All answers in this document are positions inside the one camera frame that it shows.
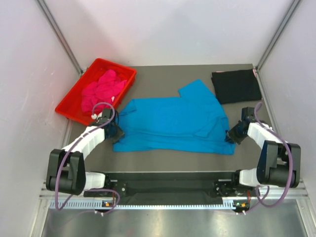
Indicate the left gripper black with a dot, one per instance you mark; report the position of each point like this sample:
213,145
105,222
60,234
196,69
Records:
119,134

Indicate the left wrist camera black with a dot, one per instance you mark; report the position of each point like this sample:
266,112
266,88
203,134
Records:
105,115

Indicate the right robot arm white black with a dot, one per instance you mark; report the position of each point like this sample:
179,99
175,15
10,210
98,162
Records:
274,163

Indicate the pink t shirt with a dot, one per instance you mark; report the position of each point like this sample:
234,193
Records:
105,89

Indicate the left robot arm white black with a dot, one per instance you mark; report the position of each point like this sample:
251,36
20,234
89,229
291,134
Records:
66,168

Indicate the red plastic bin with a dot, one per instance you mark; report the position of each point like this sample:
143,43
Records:
70,106

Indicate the folded black t shirt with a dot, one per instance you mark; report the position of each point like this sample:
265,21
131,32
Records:
236,86

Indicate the left corner aluminium post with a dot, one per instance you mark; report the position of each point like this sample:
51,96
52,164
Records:
60,36

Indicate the corner aluminium post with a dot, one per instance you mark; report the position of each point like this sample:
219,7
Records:
280,29
60,36

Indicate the right corner aluminium post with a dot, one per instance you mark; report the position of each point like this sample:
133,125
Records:
280,29

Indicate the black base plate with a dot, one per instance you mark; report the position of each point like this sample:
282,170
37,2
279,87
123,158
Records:
213,188

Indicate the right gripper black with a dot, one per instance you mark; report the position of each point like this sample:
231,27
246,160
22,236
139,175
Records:
231,137

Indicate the blue t shirt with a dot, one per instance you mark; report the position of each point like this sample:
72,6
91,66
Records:
192,122

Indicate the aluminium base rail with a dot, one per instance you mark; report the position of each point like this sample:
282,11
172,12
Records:
238,204

